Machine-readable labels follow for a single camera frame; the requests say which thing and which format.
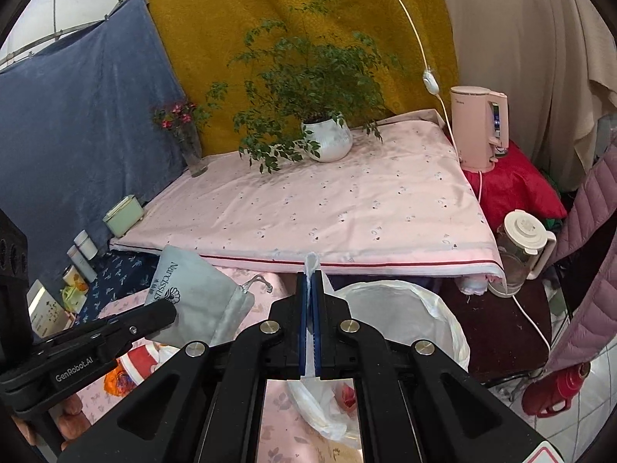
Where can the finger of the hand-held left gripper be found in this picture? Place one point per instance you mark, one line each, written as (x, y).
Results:
(144, 318)

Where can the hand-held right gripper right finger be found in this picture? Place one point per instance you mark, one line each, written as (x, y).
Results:
(317, 320)

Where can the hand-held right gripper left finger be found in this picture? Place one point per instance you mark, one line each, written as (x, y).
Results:
(302, 320)

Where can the red and white paper cup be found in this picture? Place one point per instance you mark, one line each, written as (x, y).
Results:
(140, 359)

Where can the orange plastic bag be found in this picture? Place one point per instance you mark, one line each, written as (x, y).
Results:
(118, 380)

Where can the bin with white plastic liner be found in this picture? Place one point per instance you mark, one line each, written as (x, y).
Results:
(395, 313)

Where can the white plastic bag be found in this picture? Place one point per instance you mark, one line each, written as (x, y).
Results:
(313, 410)

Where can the person's left hand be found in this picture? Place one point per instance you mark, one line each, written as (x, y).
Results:
(72, 419)

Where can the dark blue floral cloth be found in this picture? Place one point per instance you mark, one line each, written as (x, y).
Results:
(115, 275)

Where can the white flat box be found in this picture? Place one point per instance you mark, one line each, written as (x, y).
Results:
(44, 309)

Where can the green and yellow small box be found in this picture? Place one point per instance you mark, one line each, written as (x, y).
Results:
(72, 298)

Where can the yellow and orange small box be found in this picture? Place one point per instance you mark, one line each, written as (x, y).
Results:
(74, 278)

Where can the tall white bottle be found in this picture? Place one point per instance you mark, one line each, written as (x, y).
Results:
(81, 264)

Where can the short white bottle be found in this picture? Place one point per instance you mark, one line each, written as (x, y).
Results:
(86, 245)

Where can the pale green box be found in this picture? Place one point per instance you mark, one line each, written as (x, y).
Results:
(123, 217)

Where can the pink floral tablecloth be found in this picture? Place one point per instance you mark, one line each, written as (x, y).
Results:
(282, 427)

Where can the pink printed bed sheet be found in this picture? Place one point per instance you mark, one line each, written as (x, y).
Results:
(337, 212)

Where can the glass vase with pink flowers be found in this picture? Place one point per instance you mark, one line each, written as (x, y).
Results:
(194, 160)

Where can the dark brown side table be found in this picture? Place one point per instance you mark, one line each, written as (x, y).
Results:
(496, 333)

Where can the green plant in white pot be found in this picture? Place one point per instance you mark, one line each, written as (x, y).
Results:
(328, 140)

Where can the blue hanging blanket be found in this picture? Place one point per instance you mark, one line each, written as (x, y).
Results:
(72, 130)

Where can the glass kettle with white lid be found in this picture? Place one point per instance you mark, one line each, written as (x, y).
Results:
(523, 227)

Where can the red cloth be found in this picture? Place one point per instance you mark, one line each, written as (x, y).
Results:
(520, 188)

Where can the red thermos flask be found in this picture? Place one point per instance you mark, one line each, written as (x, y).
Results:
(554, 389)

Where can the pink electric kettle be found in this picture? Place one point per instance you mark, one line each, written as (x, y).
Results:
(472, 125)

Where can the pink down jacket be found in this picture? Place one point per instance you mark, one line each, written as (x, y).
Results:
(593, 251)

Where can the yellow hanging blanket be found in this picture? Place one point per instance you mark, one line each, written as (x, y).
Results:
(217, 14)

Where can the beige curtain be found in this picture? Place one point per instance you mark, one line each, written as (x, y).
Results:
(520, 58)

